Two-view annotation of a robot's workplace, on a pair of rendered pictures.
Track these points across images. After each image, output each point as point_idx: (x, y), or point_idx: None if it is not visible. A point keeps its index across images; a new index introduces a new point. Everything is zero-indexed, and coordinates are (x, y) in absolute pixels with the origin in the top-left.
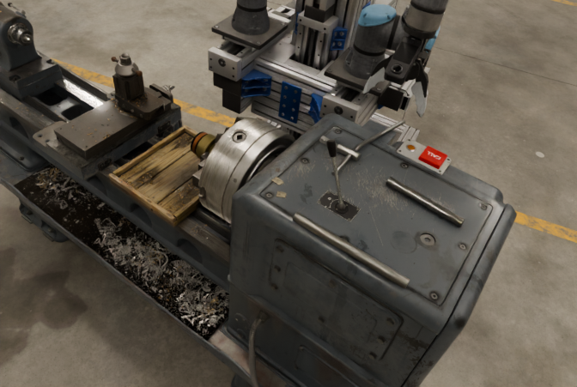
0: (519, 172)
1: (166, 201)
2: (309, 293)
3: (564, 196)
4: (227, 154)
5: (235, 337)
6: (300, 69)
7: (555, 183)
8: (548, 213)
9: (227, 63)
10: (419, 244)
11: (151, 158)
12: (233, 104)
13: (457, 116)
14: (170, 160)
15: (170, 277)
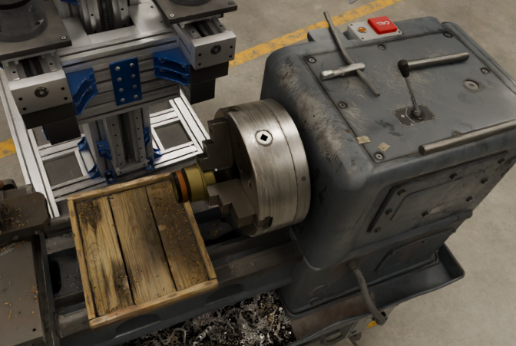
0: (226, 15)
1: (178, 278)
2: (421, 203)
3: (266, 11)
4: (275, 163)
5: (306, 310)
6: (117, 38)
7: (252, 6)
8: (272, 31)
9: (51, 87)
10: (475, 92)
11: (91, 261)
12: (67, 132)
13: (138, 1)
14: (112, 242)
15: (204, 338)
